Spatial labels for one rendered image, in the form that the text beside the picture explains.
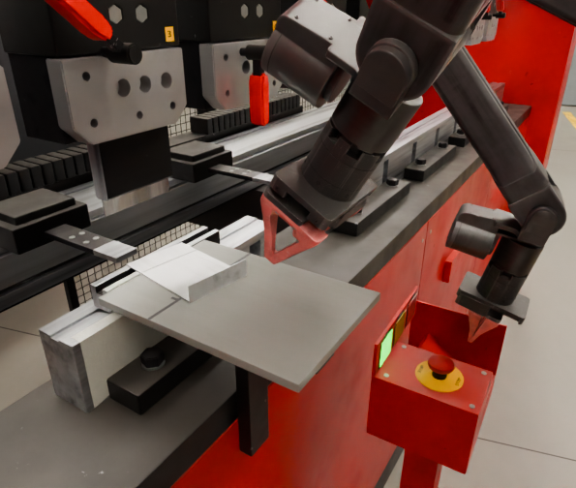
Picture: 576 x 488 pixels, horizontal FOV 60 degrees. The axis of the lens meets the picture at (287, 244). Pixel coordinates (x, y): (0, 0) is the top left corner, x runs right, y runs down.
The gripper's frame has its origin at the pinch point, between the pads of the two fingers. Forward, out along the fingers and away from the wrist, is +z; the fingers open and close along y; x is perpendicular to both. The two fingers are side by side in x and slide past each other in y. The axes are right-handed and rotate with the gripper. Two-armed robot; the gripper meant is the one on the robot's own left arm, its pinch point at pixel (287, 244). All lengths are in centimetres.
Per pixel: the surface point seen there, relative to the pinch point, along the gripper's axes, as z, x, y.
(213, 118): 33, -47, -56
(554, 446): 76, 87, -103
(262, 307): 7.1, 2.1, 2.2
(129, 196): 8.4, -18.4, 2.6
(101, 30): -11.5, -21.0, 9.1
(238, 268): 8.9, -3.6, -1.3
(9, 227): 24.6, -32.1, 7.1
